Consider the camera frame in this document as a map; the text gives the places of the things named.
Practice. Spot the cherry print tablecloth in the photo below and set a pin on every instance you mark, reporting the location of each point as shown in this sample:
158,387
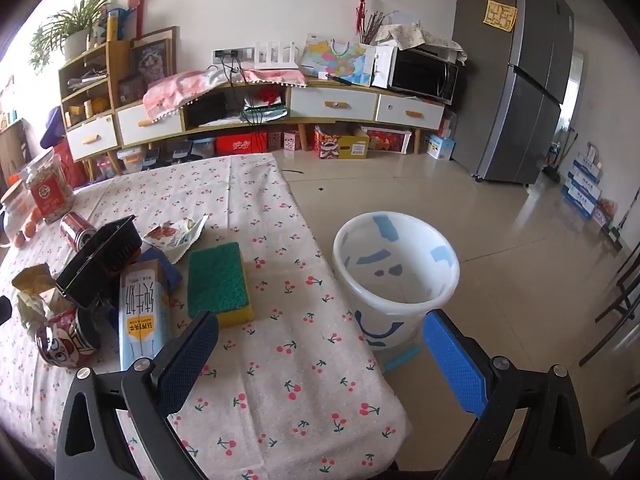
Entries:
280,370

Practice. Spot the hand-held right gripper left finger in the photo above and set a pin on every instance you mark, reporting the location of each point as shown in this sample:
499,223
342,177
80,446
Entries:
190,355

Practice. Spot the white milk carton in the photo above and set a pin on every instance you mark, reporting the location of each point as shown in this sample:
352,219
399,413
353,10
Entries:
142,310

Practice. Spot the brown cardboard box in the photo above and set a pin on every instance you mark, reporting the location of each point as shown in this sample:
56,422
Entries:
12,152

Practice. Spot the tan paper wrapper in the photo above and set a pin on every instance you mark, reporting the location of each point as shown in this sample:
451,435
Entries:
35,282

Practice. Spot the framed picture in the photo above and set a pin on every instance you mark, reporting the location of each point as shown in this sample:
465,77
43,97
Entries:
152,60

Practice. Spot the wall power strip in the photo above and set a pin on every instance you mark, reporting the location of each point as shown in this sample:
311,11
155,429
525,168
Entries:
232,55

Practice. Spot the black electronics box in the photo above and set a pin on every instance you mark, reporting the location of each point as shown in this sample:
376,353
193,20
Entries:
205,109

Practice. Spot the white cabinet drawer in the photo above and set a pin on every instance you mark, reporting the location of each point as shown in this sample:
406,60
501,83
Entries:
92,137
332,105
150,125
410,112

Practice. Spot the green and white bag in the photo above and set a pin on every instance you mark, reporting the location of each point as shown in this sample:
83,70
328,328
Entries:
265,110

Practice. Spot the pink small boxes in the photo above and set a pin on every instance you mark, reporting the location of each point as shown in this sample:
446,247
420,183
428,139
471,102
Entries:
284,141

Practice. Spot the green and yellow sponge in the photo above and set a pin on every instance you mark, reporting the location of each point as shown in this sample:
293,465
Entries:
217,280

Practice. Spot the wooden cabinet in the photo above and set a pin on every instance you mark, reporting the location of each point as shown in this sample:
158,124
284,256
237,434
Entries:
120,70

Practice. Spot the blue almond snack box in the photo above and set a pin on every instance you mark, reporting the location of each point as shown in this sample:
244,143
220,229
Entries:
172,277

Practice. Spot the black chair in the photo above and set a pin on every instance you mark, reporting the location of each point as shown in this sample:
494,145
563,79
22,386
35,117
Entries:
625,290

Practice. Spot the cream tissue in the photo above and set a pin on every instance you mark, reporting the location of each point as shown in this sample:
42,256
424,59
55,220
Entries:
32,317

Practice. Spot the stack of blue white cartons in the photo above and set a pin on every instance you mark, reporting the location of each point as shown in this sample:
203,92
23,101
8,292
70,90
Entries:
585,190

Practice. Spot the grey refrigerator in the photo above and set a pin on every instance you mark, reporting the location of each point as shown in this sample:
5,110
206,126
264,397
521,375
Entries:
520,85

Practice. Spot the colourful printed carton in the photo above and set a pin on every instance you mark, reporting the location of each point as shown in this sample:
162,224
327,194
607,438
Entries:
340,145

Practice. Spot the red box in clear bin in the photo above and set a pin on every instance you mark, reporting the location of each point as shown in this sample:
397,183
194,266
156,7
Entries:
390,141

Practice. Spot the black microwave oven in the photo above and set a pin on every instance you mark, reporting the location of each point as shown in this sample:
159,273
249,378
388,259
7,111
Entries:
422,76

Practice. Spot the plastic jar red label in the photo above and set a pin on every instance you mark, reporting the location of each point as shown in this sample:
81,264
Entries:
50,192

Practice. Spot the glass jar orange lid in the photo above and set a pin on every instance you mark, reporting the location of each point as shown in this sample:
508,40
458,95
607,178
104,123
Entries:
14,210

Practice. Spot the white picket rack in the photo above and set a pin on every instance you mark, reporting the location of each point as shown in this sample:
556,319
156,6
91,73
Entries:
275,60

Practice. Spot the red gift carton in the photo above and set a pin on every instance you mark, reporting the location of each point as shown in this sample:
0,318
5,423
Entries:
240,145

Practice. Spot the yellow paper note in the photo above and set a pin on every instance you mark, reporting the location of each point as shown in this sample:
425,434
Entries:
500,16

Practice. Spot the mop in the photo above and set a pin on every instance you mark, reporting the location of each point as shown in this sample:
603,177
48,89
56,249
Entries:
552,167

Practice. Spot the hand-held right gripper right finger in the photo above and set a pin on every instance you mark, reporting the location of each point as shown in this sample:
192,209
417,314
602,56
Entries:
455,365

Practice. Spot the white nut snack wrapper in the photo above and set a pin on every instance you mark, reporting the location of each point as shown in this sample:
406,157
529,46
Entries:
175,235

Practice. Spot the white plastic bin blue print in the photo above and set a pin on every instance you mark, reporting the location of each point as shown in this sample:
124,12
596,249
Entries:
395,305

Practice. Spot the beige patterned cloth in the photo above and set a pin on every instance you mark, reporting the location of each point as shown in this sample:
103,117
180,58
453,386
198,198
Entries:
415,35

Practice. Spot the bundle of dry twigs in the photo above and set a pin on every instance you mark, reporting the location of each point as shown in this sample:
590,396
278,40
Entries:
372,25

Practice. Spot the red drink can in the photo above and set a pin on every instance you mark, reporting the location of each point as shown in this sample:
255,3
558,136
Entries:
75,230

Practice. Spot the pink cloth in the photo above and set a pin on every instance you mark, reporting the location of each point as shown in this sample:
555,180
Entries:
200,85

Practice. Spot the blue and white box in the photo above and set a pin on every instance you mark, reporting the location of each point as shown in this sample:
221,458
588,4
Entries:
440,147

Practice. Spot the black plastic tray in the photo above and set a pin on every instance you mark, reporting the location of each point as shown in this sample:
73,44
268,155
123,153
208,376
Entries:
100,260

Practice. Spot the potted green plant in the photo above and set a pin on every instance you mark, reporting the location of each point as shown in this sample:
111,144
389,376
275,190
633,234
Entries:
75,25

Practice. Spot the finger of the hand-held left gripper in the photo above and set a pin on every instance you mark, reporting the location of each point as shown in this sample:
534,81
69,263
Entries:
4,311

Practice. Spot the purple bag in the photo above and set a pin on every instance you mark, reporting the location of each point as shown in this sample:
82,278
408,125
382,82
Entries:
52,127

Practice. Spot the map print bag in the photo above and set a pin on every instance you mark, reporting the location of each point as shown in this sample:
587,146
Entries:
335,60

